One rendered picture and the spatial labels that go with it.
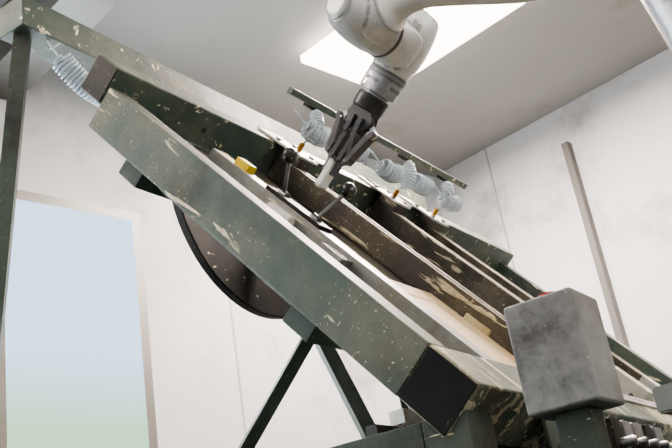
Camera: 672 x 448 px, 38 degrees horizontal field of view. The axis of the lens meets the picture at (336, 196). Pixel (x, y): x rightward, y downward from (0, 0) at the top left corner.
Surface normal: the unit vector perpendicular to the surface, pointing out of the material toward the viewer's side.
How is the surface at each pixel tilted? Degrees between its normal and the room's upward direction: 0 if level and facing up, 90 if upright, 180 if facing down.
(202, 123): 140
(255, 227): 90
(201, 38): 180
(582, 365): 90
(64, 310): 90
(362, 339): 90
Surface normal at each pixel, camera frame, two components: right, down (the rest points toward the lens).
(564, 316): -0.58, -0.25
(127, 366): 0.68, -0.39
